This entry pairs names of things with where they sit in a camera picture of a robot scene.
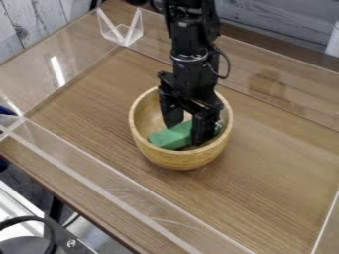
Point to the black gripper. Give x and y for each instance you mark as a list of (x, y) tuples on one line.
[(186, 90)]

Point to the green rectangular block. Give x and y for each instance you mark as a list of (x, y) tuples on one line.
[(177, 137)]

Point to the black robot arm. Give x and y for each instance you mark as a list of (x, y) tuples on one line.
[(193, 27)]

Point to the brown wooden bowl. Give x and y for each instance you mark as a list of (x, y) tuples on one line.
[(144, 121)]

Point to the white object at right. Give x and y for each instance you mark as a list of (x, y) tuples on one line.
[(332, 46)]

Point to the black table leg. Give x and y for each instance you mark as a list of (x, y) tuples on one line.
[(56, 210)]

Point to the blue object at edge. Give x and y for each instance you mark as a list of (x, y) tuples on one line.
[(6, 111)]

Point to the clear acrylic enclosure wall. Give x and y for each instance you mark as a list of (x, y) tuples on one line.
[(265, 199)]

